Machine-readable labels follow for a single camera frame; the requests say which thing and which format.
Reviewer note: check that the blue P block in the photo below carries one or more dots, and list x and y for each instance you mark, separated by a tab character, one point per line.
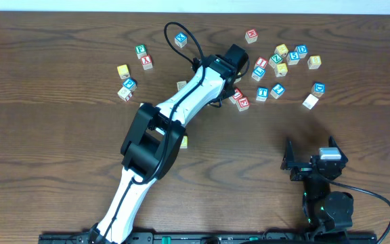
130	84

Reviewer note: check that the yellow O block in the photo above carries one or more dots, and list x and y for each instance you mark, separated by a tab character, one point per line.
184	143

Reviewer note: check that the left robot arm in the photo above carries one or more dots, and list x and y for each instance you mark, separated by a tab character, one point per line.
153	141

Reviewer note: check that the yellow 8 block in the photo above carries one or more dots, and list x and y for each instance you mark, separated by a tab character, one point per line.
314	62

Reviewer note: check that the blue d block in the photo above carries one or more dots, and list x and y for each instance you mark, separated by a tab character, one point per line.
301	50
318	89

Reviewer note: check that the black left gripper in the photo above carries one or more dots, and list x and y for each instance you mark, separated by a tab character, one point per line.
227	91

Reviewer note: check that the yellow block under Z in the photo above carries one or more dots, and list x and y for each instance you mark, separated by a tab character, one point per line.
280	70

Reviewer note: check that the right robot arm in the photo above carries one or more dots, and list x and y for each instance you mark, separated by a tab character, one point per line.
327	211

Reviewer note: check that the yellow block far left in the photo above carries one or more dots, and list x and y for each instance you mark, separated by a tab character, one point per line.
123	71

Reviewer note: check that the red Y block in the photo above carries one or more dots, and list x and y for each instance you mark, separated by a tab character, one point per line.
146	62

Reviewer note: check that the blue D block right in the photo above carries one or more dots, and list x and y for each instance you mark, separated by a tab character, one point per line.
318	89

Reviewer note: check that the plain white block right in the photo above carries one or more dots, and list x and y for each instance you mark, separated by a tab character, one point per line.
310	101

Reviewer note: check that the blue T block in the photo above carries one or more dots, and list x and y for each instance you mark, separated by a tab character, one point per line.
262	94

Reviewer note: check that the blue L block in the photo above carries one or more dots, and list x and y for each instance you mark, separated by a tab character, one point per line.
258	73

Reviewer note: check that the yellow block centre upper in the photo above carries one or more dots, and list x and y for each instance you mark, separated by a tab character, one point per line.
238	78

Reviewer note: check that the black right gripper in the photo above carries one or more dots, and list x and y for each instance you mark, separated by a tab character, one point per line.
307	168

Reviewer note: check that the blue X block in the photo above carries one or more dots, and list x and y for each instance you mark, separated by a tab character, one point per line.
181	39

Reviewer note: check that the red U block lower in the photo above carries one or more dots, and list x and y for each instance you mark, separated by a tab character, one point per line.
237	95

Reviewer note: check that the plain wooden block left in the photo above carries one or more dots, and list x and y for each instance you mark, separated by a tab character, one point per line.
124	94

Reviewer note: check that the red I block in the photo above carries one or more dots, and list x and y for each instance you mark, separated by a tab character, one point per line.
261	63

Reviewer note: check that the green F block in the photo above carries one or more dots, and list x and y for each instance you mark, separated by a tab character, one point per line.
141	51

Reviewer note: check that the blue 5 block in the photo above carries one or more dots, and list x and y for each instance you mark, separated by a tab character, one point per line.
292	58

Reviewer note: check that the green Z block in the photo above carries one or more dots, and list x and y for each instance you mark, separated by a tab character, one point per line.
274	60

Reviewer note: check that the yellow block above Z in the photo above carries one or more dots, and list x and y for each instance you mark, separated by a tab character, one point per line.
281	50

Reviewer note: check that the red E block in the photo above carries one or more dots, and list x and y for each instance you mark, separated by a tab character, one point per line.
242	103

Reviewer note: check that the red block top right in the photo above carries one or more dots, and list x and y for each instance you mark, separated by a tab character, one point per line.
251	36

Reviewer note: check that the blue D block upper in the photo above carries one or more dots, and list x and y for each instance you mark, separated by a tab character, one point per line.
301	50

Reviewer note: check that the blue 2 block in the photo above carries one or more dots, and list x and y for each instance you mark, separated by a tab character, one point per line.
277	90

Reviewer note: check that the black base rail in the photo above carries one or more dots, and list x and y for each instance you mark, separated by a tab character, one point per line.
224	238

